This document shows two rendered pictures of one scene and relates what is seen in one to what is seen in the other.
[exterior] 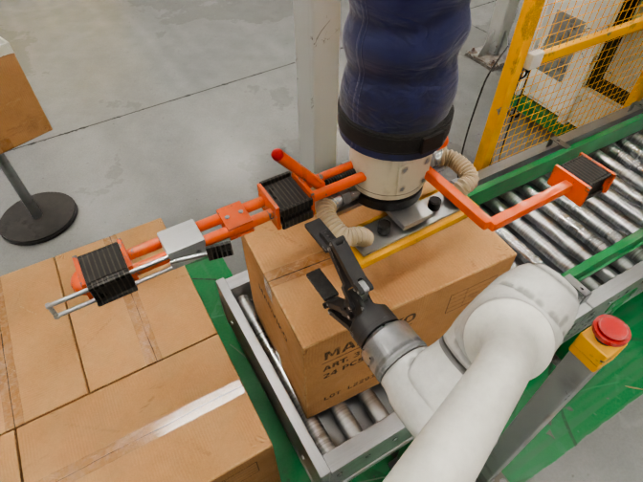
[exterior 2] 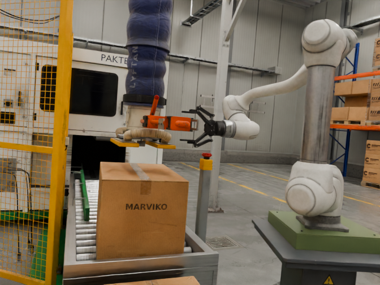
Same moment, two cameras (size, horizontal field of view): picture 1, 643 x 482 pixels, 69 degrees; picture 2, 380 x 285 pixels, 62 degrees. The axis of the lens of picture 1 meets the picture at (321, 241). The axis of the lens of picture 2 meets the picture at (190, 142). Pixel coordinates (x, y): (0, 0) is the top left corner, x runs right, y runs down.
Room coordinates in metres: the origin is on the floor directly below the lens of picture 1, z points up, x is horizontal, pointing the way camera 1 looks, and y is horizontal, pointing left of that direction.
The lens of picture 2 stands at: (0.26, 1.50, 1.21)
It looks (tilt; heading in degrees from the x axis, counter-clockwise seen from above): 3 degrees down; 280
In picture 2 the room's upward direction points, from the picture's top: 4 degrees clockwise
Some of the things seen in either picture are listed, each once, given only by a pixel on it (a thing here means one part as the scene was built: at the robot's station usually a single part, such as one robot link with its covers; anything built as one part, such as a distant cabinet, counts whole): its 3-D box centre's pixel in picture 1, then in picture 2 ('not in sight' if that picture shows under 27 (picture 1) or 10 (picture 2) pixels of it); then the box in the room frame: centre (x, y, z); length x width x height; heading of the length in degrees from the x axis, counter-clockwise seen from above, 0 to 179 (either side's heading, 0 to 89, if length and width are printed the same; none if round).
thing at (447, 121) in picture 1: (395, 113); (144, 100); (0.80, -0.15, 1.33); 0.23 x 0.23 x 0.04
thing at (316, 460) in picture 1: (265, 366); (147, 263); (0.64, 0.16, 0.58); 0.70 x 0.03 x 0.06; 30
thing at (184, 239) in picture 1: (183, 244); (167, 124); (0.57, 0.25, 1.21); 0.07 x 0.07 x 0.04; 31
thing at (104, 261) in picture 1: (106, 270); (177, 123); (0.50, 0.37, 1.21); 0.08 x 0.07 x 0.05; 121
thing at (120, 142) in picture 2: not in sight; (123, 139); (0.89, -0.10, 1.11); 0.34 x 0.10 x 0.05; 121
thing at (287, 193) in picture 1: (286, 199); (154, 121); (0.68, 0.07, 1.22); 0.10 x 0.08 x 0.06; 31
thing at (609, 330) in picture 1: (609, 332); (206, 156); (0.49, -0.58, 1.02); 0.07 x 0.07 x 0.04
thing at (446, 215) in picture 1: (409, 219); (158, 141); (0.72, -0.19, 1.11); 0.34 x 0.10 x 0.05; 121
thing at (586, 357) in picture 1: (525, 427); (200, 232); (0.49, -0.58, 0.50); 0.07 x 0.07 x 1.00; 30
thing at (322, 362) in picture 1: (368, 286); (136, 206); (0.81, -0.14, 0.75); 0.60 x 0.40 x 0.40; 116
